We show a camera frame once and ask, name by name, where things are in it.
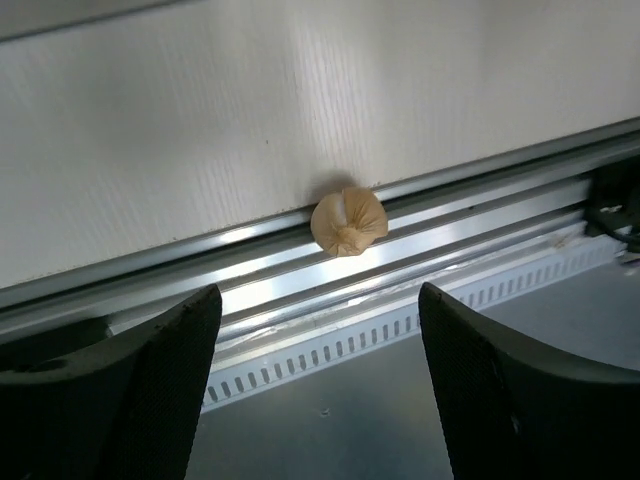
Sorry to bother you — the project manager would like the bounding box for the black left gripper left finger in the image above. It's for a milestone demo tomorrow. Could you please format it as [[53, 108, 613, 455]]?
[[1, 285, 222, 479]]

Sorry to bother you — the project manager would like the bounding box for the white toy garlic bulb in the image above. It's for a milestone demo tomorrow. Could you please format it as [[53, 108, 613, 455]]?
[[310, 187, 389, 257]]

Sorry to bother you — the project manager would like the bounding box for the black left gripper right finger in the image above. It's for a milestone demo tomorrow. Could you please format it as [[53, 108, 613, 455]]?
[[418, 283, 639, 479]]

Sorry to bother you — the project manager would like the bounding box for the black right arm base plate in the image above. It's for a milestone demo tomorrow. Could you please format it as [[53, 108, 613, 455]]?
[[584, 156, 639, 253]]

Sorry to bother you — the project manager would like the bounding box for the aluminium table edge rail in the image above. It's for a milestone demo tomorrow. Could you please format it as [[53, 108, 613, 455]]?
[[1, 119, 639, 343]]

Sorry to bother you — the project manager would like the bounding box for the white slotted cable duct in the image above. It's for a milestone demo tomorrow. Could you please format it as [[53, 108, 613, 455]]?
[[201, 233, 622, 412]]

